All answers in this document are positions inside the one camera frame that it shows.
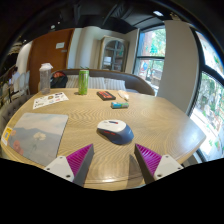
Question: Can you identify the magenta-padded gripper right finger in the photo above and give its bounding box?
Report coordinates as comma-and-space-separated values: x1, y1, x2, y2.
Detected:
134, 143, 184, 185

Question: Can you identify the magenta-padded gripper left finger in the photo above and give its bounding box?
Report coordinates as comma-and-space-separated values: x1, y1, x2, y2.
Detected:
43, 143, 95, 188

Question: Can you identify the white and blue computer mouse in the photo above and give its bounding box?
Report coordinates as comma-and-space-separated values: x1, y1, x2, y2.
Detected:
96, 119, 135, 146

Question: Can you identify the yellow code sticker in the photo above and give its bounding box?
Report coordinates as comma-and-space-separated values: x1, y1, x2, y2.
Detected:
1, 126, 13, 147

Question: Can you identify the white sticker sheet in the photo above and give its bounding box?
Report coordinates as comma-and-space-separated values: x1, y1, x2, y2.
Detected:
32, 92, 70, 110

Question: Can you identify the small teal packet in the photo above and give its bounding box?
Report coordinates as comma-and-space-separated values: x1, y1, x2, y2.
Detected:
110, 101, 130, 110

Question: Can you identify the black framed window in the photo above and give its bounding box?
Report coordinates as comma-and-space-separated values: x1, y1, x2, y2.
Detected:
133, 26, 167, 96
189, 29, 224, 162

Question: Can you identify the white wrapped packet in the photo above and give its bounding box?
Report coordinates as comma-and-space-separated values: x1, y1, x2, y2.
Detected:
117, 89, 130, 102

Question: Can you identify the black and red flat box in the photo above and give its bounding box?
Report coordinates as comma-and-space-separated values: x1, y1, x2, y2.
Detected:
96, 90, 117, 101

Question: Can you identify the striped cushion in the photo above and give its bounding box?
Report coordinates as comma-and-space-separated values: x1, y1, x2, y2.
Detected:
104, 78, 128, 91
65, 74, 81, 89
88, 76, 107, 90

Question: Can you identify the green drink can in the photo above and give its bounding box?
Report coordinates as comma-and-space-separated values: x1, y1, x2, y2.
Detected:
78, 69, 90, 96

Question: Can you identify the clear shaker bottle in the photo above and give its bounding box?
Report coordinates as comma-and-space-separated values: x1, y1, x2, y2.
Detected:
39, 62, 54, 95

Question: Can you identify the group of dining chairs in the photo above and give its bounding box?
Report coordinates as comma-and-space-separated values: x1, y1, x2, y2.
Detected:
0, 71, 31, 104

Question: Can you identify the brown curved sofa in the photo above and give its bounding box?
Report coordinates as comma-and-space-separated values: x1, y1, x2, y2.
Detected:
49, 68, 156, 97

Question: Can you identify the person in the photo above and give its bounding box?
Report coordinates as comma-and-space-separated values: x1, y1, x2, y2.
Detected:
9, 66, 22, 88

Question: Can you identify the brown wooden door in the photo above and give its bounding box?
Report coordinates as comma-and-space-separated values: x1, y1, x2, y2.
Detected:
28, 28, 75, 95

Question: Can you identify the glass door cabinet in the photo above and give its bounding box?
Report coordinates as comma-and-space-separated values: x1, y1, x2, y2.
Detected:
98, 35, 130, 73

